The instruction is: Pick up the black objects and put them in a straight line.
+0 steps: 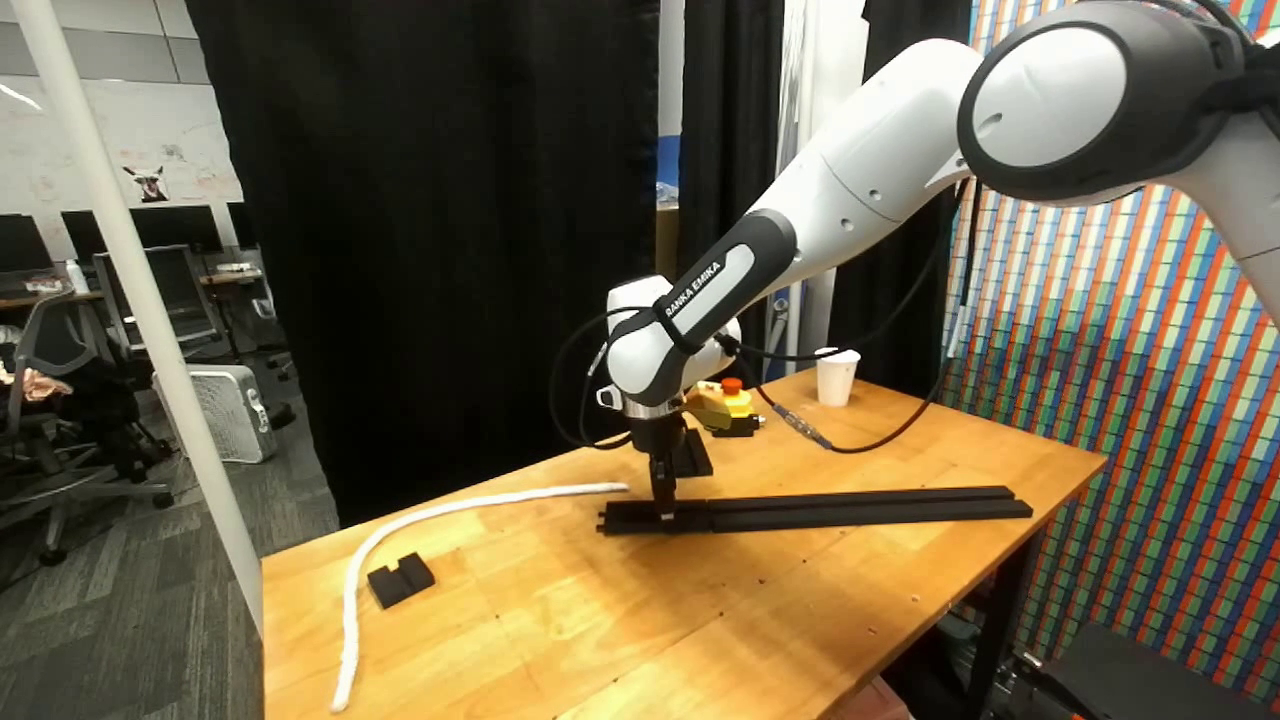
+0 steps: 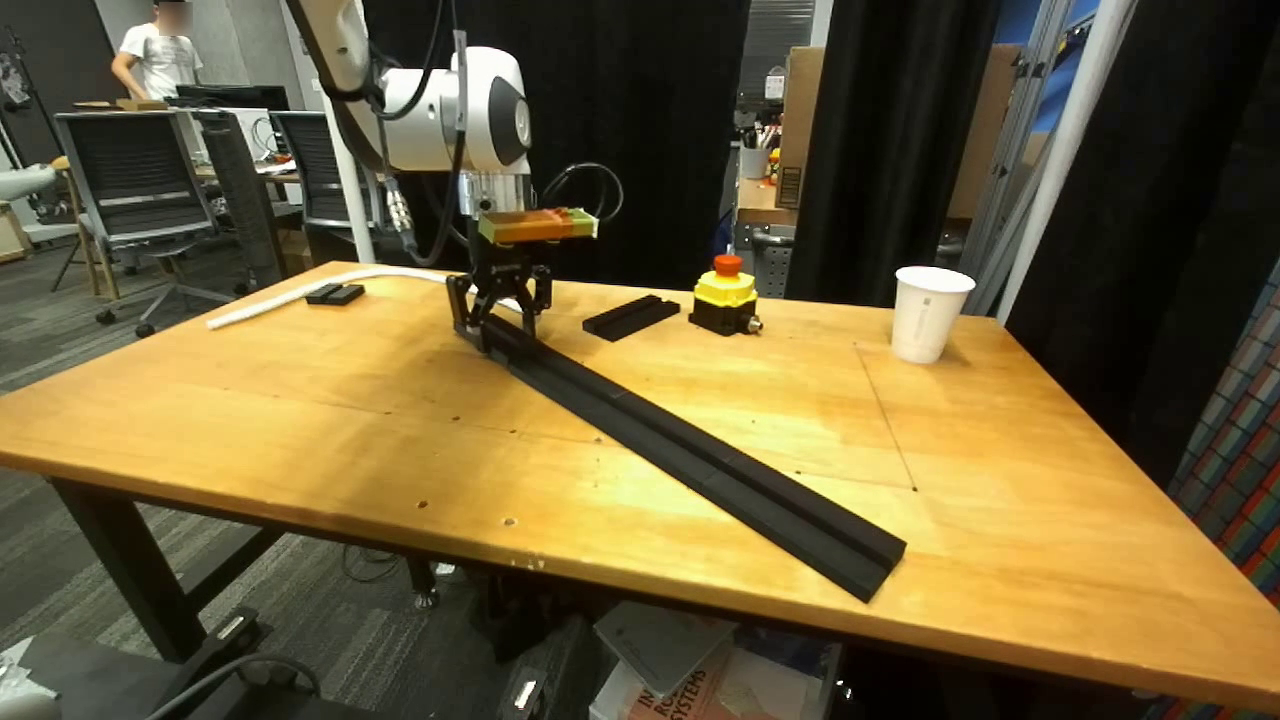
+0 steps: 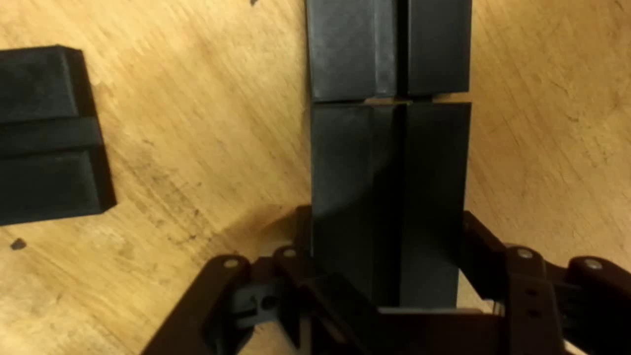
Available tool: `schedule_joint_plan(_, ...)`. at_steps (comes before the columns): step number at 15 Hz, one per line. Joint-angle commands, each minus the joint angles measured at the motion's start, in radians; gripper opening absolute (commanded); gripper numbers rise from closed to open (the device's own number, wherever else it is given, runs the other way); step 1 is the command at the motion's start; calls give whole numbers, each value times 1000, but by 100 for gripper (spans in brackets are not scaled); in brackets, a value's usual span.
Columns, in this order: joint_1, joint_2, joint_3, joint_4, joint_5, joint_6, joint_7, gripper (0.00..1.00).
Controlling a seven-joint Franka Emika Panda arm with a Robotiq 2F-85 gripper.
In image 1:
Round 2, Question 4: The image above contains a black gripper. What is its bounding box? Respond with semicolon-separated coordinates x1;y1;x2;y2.
625;411;691;523

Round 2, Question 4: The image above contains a wide black grooved track piece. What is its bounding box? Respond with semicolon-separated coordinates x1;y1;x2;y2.
891;481;1039;523

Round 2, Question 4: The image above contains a white paper cup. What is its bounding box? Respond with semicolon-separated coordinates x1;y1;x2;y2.
812;349;864;411

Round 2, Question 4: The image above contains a narrow black curtain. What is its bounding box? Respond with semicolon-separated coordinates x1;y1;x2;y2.
835;0;981;405
673;0;794;391

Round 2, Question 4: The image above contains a small black notched block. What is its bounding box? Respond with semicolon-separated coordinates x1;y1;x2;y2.
363;549;441;613

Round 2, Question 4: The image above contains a wide black curtain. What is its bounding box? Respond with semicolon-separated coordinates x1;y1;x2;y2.
180;0;667;528

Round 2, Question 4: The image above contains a black table leg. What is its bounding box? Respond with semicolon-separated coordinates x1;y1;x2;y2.
971;534;1052;720

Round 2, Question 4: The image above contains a white computer tower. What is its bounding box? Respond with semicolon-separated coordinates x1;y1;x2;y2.
185;358;280;467

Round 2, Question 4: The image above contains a multicoloured woven cloth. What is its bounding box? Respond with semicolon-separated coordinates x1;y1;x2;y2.
937;0;1280;713

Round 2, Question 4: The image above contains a black stool seat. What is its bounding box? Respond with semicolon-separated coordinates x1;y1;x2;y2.
1017;618;1280;720

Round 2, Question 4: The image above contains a white slanted pole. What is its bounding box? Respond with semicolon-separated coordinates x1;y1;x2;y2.
0;0;268;633

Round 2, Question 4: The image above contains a black office chair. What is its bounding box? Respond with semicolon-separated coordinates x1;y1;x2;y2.
0;284;180;568

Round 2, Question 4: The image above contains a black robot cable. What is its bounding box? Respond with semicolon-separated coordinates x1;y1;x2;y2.
736;175;976;459

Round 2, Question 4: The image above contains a drone picture on wall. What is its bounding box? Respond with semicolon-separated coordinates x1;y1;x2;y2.
119;158;174;208

